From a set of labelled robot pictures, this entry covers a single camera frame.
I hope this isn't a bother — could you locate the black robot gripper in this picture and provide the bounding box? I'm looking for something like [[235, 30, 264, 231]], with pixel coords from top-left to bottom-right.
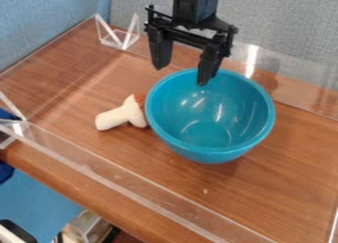
[[145, 0, 238, 86]]

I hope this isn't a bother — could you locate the white toy mushroom brown cap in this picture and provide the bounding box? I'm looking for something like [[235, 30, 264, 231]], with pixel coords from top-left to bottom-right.
[[95, 94, 148, 130]]

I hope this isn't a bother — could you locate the blue plastic bowl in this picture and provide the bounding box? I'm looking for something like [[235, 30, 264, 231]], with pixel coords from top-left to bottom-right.
[[145, 69, 276, 164]]

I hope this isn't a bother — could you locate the clear acrylic back barrier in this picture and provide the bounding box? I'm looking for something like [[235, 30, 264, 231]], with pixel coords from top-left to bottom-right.
[[127, 33, 338, 122]]

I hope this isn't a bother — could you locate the clear acrylic barrier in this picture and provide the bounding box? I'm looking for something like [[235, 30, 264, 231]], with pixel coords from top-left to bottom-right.
[[0, 120, 276, 243], [127, 33, 338, 122]]

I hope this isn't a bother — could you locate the clear acrylic front barrier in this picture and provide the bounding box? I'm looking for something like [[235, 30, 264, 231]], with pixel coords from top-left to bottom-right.
[[0, 120, 276, 243]]

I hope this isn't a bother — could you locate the blue object at left edge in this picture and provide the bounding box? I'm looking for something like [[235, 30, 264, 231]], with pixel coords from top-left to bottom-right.
[[0, 108, 22, 186]]

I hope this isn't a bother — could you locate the black white object bottom left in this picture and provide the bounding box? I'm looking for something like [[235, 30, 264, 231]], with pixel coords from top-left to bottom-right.
[[0, 219, 37, 243]]

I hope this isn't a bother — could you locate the clear acrylic corner bracket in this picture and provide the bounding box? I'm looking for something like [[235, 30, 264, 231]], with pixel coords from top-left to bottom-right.
[[93, 14, 140, 50]]

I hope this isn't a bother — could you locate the metal table frame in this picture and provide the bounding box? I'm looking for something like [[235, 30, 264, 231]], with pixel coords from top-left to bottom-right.
[[52, 210, 112, 243]]

